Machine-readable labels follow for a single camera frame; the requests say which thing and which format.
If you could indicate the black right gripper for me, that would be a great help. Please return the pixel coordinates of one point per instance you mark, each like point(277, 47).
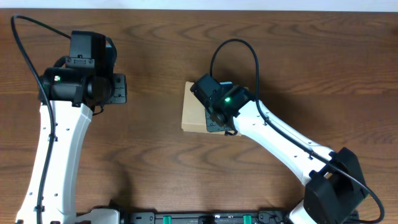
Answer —
point(211, 123)

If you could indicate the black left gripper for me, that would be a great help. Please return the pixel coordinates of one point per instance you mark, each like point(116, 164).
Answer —
point(119, 89)

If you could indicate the brown cardboard box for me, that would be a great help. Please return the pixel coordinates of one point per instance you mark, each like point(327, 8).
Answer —
point(195, 118)

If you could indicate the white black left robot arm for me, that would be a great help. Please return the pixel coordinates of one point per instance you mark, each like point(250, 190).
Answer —
point(70, 92)

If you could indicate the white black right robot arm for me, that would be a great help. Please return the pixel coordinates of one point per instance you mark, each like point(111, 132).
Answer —
point(332, 180)

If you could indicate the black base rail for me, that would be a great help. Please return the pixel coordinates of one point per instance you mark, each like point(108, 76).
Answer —
point(261, 217)

